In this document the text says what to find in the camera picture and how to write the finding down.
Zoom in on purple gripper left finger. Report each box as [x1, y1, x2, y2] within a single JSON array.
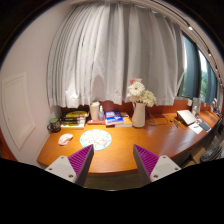
[[44, 144, 95, 187]]

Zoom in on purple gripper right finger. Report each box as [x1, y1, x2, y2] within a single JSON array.
[[132, 143, 182, 185]]

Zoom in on white pink computer mouse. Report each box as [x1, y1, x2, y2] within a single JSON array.
[[58, 133, 73, 146]]

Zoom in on round light blue mouse pad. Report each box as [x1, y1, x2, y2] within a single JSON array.
[[80, 129, 112, 151]]

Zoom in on stack of books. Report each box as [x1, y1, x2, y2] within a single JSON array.
[[60, 111, 89, 129]]

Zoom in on dark green mug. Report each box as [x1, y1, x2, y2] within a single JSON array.
[[47, 118, 61, 133]]

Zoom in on white ceramic vase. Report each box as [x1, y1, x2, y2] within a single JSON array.
[[132, 103, 146, 128]]

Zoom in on clear sanitizer bottle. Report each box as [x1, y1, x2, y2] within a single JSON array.
[[98, 105, 104, 121]]

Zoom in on blue book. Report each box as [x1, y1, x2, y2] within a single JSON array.
[[105, 110, 124, 126]]

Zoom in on white tissue canister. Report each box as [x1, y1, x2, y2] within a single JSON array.
[[90, 101, 100, 120]]

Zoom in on silver laptop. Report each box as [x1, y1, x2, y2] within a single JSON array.
[[177, 110, 196, 126]]

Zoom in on white paper sheet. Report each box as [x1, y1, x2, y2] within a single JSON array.
[[189, 123, 202, 134]]

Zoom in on white pink flowers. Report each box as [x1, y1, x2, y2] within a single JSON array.
[[127, 78, 156, 107]]

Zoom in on dark smartphone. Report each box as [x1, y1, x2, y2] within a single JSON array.
[[199, 122, 211, 132]]

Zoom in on white curtain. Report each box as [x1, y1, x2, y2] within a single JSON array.
[[47, 2, 184, 108]]

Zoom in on dark grey curtain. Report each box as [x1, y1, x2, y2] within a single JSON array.
[[179, 35, 217, 104]]

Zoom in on black cable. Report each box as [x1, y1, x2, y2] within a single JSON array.
[[145, 113, 172, 127]]

